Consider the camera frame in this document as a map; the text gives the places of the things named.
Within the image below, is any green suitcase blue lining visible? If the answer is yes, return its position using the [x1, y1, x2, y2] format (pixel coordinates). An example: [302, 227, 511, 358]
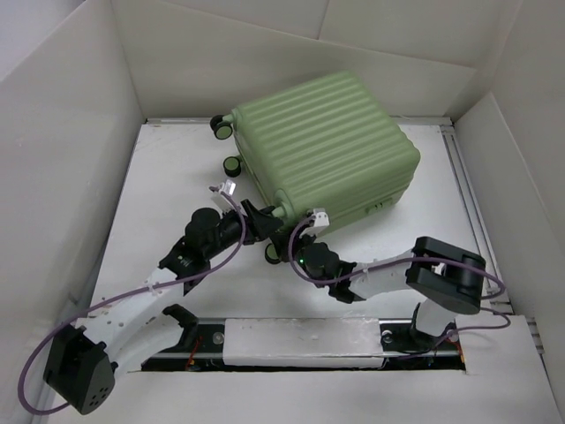
[209, 71, 421, 232]

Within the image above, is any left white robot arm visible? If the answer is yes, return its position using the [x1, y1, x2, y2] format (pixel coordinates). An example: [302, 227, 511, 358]
[43, 200, 283, 415]

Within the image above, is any white foam base cover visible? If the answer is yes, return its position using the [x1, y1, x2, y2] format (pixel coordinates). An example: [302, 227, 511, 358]
[222, 318, 384, 368]

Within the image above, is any black metal base rail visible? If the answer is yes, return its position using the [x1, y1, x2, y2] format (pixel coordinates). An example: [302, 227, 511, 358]
[141, 317, 465, 372]

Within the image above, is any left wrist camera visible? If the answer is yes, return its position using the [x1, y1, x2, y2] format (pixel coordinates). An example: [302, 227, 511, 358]
[208, 178, 237, 211]

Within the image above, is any purple cable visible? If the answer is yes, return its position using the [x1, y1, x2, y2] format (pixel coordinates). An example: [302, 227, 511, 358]
[288, 218, 513, 345]
[19, 185, 247, 415]

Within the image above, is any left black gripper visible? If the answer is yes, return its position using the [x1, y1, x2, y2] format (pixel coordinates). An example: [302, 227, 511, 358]
[204, 200, 283, 261]

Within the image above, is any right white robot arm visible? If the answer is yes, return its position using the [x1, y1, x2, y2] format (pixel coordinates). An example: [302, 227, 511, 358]
[265, 230, 486, 348]

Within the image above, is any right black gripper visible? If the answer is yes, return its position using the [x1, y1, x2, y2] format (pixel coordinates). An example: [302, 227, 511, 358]
[268, 225, 316, 272]

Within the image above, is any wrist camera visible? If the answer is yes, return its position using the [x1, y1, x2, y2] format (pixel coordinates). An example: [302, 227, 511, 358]
[208, 178, 237, 211]
[307, 208, 330, 234]

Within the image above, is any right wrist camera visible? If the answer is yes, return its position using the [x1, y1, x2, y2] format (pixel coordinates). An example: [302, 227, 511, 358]
[307, 208, 330, 234]

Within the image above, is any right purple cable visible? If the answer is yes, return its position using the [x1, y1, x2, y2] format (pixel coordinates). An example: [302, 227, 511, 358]
[288, 218, 513, 345]

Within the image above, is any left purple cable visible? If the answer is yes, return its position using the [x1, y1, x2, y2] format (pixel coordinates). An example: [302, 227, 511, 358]
[19, 185, 247, 415]

